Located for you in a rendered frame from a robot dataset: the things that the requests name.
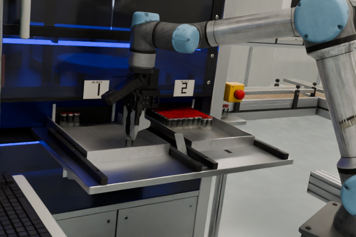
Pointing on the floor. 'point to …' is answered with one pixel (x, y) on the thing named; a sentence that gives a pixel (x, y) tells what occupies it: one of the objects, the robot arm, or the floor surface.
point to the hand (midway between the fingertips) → (128, 134)
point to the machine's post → (217, 94)
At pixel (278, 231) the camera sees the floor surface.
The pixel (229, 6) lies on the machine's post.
